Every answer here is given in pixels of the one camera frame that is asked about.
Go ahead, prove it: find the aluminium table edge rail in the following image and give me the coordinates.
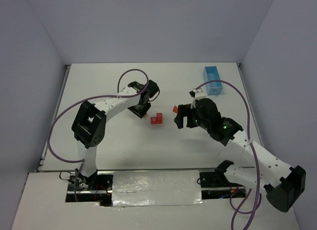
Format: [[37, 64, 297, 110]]
[[236, 63, 264, 145]]

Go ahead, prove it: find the light blue plastic box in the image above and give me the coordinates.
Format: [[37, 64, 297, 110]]
[[203, 66, 223, 95]]

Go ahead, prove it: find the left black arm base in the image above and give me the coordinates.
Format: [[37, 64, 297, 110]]
[[63, 174, 113, 207]]

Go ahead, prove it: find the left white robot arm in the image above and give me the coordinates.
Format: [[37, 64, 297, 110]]
[[71, 80, 159, 189]]

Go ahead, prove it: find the red cube white pattern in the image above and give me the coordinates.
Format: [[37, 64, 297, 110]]
[[151, 117, 157, 125]]

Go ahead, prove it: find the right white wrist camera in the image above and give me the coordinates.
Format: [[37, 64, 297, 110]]
[[189, 88, 207, 104]]

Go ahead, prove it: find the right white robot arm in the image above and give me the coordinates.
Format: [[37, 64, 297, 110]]
[[174, 98, 306, 213]]

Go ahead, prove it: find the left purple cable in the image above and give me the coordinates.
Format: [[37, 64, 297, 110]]
[[47, 68, 152, 203]]

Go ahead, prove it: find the silver tape strip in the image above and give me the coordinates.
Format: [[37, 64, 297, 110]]
[[112, 170, 203, 207]]

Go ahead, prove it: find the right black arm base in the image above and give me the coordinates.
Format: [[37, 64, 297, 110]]
[[196, 160, 246, 200]]

